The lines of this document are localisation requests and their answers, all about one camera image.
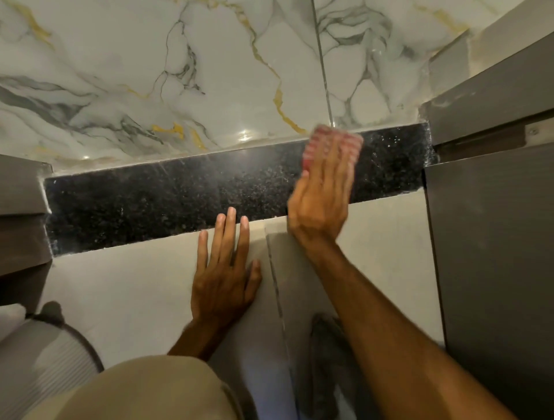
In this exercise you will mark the white ribbed plastic container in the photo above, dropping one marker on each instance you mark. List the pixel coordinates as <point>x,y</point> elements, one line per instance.
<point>39,367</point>

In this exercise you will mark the person's left hand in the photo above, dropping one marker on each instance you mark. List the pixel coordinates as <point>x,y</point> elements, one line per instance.
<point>220,290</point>

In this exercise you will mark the person's right forearm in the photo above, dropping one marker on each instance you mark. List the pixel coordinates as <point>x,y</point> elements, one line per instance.
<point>389,346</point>

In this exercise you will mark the silver door hinge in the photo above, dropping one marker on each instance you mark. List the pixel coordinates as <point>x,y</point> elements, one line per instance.
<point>540,132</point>

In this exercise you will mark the person's beige trousers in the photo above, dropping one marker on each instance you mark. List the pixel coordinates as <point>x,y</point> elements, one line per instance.
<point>143,389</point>

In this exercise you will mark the black granite threshold strip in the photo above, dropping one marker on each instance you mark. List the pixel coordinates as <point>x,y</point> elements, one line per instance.
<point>173,203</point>

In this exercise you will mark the grey door frame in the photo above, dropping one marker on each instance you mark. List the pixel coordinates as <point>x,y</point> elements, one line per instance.
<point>21,207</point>
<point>489,95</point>

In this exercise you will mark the person's left little finger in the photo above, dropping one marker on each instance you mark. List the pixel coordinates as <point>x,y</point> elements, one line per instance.
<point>202,251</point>

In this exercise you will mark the pink scrubbing sponge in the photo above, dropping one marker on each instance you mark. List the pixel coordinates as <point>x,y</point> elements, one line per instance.
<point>331,138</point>

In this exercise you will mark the person's right hand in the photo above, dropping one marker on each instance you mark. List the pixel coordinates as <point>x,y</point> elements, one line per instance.
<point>320,203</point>

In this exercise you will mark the person's left thumb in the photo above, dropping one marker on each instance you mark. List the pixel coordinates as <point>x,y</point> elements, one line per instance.
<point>254,277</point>

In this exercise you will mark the person's left forearm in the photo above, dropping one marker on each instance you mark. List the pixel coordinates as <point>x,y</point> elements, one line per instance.
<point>197,342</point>

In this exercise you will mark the person's right fingers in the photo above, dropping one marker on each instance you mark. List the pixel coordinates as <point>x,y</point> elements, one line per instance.
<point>335,162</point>

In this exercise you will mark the grey door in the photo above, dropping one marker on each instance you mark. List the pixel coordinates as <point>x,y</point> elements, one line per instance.
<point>497,268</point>

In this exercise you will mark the person's left middle finger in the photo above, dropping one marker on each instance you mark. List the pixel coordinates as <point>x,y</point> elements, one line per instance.
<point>228,233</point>

